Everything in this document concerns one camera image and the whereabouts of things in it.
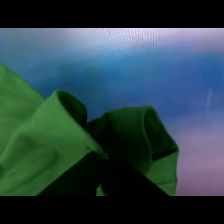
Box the green T-shirt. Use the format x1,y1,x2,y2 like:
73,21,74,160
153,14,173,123
0,63,180,197

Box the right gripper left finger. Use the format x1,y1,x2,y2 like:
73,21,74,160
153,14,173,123
37,150,102,197

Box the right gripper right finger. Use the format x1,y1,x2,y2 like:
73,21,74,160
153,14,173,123
98,156,170,197

